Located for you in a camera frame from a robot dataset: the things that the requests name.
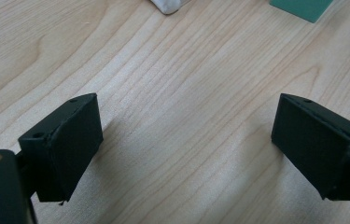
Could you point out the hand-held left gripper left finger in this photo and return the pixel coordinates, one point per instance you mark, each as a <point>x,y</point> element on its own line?
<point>60,149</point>

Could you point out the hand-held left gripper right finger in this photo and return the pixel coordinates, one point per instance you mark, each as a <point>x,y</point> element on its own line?
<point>315,146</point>

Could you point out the green toy brick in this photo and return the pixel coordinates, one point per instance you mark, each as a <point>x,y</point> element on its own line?
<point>303,7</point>

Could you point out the clear plastic bag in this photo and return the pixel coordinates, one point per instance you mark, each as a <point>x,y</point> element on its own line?
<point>168,6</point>

